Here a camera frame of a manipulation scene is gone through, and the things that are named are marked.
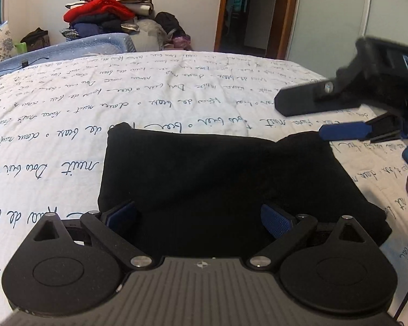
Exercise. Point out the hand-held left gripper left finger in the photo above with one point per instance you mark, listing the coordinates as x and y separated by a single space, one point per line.
121 218

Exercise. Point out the white script-printed bed sheet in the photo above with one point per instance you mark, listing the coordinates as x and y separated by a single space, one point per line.
54 135

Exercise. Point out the black bag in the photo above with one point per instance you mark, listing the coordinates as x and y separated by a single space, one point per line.
36 38

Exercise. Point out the clear plastic bag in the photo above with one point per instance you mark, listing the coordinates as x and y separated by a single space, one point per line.
151 33

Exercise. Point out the floral pillow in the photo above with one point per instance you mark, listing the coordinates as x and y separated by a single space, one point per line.
0 42

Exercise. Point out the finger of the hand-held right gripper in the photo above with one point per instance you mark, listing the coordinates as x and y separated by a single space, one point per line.
302 101
343 130

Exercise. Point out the black pants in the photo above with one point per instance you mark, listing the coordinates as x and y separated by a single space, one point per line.
197 176

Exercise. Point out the green cup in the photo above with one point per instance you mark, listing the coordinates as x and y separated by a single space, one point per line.
21 47

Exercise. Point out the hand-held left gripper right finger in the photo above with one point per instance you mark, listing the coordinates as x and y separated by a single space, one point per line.
275 220

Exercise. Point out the brown wooden door frame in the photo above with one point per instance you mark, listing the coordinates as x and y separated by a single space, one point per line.
222 10

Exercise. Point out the blue plastic basket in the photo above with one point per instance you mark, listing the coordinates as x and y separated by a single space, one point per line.
85 46

